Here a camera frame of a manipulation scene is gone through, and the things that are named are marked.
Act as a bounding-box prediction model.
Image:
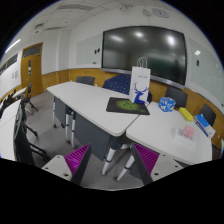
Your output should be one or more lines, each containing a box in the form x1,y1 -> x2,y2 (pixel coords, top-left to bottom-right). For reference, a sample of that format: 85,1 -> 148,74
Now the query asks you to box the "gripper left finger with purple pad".
42,144 -> 92,185

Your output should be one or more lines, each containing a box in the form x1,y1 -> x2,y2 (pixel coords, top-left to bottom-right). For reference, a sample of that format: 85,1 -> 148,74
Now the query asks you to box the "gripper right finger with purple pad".
131,143 -> 182,185

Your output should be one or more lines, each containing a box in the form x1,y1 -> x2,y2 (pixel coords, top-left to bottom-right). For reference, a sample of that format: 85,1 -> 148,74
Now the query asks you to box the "white table right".
126,102 -> 212,165

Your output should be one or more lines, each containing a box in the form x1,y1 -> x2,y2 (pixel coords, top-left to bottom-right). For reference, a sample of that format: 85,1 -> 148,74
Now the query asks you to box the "white table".
47,82 -> 142,175
126,102 -> 212,165

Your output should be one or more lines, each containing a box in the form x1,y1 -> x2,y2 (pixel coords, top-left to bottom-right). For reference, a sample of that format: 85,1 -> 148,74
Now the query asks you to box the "clear plastic box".
171,128 -> 197,147

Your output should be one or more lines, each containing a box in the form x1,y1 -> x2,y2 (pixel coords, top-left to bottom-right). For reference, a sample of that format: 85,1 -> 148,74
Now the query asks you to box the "white table left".
47,82 -> 142,175

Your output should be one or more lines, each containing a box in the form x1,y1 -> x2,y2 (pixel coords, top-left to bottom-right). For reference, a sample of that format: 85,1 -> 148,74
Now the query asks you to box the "black office chair left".
14,101 -> 50,165

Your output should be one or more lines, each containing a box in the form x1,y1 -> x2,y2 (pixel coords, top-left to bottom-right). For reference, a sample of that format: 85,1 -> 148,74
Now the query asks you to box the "pink card box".
182,125 -> 195,137

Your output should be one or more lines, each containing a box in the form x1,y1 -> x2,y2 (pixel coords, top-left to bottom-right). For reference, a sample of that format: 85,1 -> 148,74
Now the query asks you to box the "yellow box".
179,107 -> 193,121

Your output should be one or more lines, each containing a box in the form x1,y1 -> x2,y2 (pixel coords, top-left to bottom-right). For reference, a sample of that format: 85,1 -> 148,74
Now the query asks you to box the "blue tissue box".
158,97 -> 176,112

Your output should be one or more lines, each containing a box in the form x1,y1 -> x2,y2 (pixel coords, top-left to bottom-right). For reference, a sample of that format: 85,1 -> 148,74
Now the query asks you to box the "black mouse mat green print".
106,97 -> 150,115

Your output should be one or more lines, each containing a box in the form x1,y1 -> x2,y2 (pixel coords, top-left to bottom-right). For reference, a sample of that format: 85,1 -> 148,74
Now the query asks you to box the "blue and white book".
194,114 -> 216,139

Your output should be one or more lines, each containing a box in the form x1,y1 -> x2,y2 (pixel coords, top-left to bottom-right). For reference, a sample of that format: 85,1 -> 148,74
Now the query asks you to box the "white desk far left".
0,100 -> 20,161

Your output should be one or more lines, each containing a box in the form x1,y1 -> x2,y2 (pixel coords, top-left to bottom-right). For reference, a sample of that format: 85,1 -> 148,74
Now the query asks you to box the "grey chair far right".
200,104 -> 216,126

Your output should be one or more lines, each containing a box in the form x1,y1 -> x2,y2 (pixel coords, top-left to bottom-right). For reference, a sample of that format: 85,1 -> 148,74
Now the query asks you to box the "white paper bag blue deer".
129,57 -> 151,104

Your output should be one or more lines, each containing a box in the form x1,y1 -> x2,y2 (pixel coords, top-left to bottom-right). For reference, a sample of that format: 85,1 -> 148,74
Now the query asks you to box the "grey chair behind table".
76,76 -> 95,85

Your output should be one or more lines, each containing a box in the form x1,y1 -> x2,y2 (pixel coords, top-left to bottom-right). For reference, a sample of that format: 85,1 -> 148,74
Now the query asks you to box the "right whiteboard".
189,39 -> 224,109

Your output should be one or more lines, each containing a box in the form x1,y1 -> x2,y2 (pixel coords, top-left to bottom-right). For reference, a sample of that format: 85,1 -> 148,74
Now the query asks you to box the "whiteboard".
76,34 -> 103,65
189,39 -> 224,109

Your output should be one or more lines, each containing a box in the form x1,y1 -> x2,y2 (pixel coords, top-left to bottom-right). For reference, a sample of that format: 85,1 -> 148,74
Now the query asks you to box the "left whiteboard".
76,34 -> 103,65

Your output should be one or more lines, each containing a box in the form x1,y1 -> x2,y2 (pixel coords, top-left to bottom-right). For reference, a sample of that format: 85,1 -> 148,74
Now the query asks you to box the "wooden door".
21,43 -> 43,97

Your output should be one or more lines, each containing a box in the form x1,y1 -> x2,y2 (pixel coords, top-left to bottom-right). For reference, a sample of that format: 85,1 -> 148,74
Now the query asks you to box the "large black wall screen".
101,26 -> 187,89

